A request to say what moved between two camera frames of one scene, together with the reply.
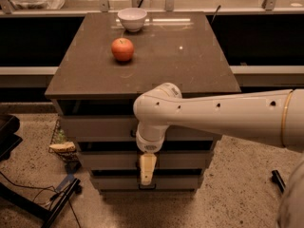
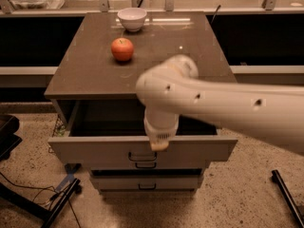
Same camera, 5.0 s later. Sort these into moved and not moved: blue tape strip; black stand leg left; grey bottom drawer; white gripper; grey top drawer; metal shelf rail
Moved: grey top drawer; white gripper
Not moved: blue tape strip; grey bottom drawer; metal shelf rail; black stand leg left
